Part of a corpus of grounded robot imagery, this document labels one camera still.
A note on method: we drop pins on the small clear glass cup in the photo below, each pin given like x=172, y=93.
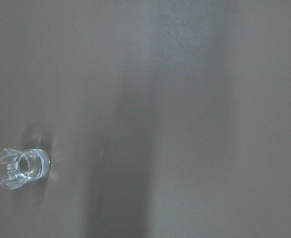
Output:
x=19, y=167

